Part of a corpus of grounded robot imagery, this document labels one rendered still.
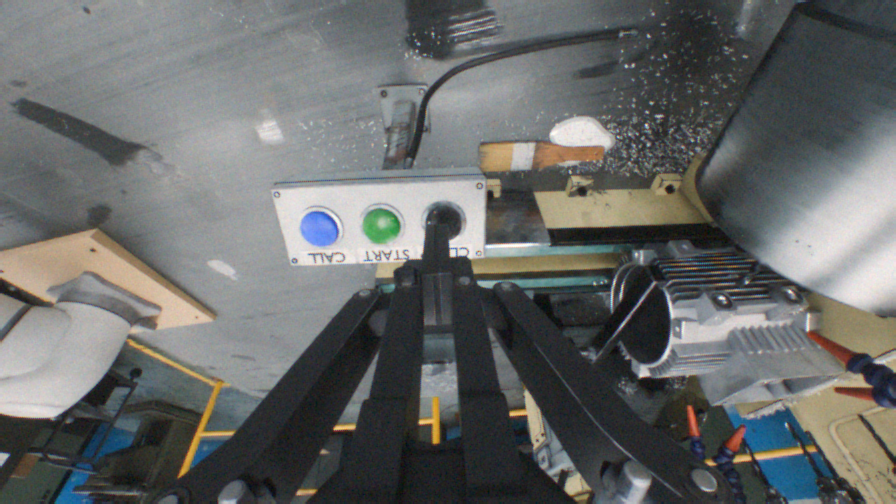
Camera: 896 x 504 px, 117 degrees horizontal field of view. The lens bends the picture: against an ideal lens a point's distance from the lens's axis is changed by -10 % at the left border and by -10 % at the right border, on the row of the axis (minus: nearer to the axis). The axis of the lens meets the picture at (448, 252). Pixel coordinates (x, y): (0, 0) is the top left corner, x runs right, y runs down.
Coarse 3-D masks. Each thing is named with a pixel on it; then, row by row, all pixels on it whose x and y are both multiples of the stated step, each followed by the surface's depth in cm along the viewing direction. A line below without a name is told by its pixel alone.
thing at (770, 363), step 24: (744, 336) 39; (768, 336) 38; (792, 336) 38; (744, 360) 37; (768, 360) 36; (792, 360) 36; (816, 360) 36; (720, 384) 40; (744, 384) 37; (768, 384) 43; (792, 384) 41; (816, 384) 38
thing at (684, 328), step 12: (636, 252) 47; (648, 252) 45; (804, 312) 38; (816, 312) 37; (672, 324) 39; (684, 324) 37; (696, 324) 37; (804, 324) 38; (816, 324) 37; (684, 336) 37; (696, 336) 37; (636, 372) 47; (648, 372) 46
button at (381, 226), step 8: (376, 208) 24; (368, 216) 24; (376, 216) 24; (384, 216) 24; (392, 216) 24; (368, 224) 24; (376, 224) 24; (384, 224) 24; (392, 224) 24; (400, 224) 25; (368, 232) 25; (376, 232) 25; (384, 232) 25; (392, 232) 25; (376, 240) 25; (384, 240) 25; (392, 240) 25
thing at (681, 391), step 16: (592, 336) 67; (608, 368) 62; (624, 368) 62; (624, 384) 57; (640, 384) 60; (656, 384) 59; (672, 384) 58; (688, 384) 59; (624, 400) 58; (640, 400) 58; (656, 400) 57; (672, 400) 57; (688, 400) 57; (704, 400) 57; (640, 416) 56; (656, 416) 56; (672, 416) 55; (704, 416) 55; (672, 432) 54
